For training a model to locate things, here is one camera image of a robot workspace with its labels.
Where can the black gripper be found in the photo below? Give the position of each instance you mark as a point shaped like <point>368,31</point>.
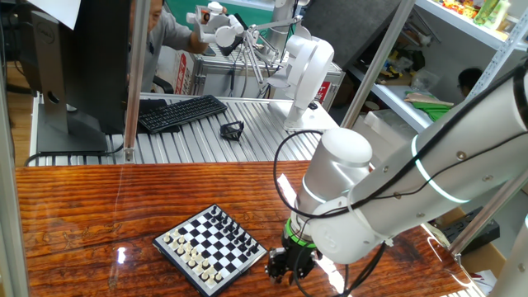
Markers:
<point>299,252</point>

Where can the black white magnetic chessboard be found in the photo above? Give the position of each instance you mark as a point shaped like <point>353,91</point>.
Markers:
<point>210,247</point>

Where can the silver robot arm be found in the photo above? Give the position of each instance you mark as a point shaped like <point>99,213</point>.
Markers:
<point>453,177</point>

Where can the black chess knight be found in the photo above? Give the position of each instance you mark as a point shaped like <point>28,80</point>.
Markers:
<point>220,215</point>
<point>250,243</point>

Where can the black chess bishop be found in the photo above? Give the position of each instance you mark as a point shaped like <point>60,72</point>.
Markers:
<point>243,237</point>
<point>226,221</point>

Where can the black chess king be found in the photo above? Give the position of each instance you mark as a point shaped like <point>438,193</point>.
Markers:
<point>238,232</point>

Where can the black chess queen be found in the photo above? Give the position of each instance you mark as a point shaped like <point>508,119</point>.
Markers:
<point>232,226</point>

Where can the white chess rook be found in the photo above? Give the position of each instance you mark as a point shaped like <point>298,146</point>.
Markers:
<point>166,239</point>
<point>212,281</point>

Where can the white chess knight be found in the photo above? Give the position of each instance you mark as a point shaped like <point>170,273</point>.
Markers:
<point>205,275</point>
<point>173,246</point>

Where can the white chess bishop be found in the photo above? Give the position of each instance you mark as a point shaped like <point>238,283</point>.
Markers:
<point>199,269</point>
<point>179,251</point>

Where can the white chess king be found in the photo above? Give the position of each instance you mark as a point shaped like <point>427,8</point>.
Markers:
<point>192,263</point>

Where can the white chess queen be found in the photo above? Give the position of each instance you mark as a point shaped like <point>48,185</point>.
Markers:
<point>186,257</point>

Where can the black folding phone stand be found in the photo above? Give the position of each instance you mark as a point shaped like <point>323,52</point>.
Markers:
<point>224,132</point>

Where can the black electronic device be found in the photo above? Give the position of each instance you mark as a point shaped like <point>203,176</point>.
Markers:
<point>455,229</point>

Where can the white foam packaging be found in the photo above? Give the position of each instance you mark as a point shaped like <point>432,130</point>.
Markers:
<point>387,128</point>

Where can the black computer keyboard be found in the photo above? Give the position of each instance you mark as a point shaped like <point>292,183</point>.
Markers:
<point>181,112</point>

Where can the white red paper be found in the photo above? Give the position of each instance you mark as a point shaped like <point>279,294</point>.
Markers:
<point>484,280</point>

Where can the brown cardboard box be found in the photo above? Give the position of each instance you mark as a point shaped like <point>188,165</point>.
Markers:
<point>486,260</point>

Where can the wood grain table mat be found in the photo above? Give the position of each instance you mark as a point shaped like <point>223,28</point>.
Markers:
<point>103,198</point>

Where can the white haptic teleoperation device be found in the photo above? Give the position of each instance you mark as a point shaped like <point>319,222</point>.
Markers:
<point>309,66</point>

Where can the aluminium equipment case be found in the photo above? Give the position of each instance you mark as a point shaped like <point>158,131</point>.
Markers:
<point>214,78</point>

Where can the bright green cloth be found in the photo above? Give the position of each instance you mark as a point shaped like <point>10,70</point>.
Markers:
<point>433,111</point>

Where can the beige flat item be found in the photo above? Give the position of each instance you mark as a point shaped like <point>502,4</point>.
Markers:
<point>425,99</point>

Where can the white box red print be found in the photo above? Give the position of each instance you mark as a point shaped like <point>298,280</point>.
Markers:
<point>181,74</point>

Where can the black office chair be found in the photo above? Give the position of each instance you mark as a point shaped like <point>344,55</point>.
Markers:
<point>163,84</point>

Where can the clear plastic bag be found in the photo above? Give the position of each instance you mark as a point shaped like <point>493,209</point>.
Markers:
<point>425,80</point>

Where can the yellow black tool pile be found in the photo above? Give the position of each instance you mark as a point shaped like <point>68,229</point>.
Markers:
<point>406,57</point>

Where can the dark grey board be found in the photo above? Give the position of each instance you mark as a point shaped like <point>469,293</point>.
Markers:
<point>350,24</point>

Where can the grey robot column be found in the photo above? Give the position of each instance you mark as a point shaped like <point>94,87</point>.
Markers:
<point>282,12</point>

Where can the person with dark hair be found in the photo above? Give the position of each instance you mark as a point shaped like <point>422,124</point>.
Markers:
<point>470,78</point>

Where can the person in grey shirt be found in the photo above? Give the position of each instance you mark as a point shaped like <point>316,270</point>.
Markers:
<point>169,35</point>

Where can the black Dell monitor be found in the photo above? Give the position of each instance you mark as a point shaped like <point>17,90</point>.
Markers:
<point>95,62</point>

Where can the colourful toy pile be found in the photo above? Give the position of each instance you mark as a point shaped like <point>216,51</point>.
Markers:
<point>458,6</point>

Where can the white paper sheet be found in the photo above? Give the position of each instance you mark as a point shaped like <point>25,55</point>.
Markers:
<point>57,10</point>

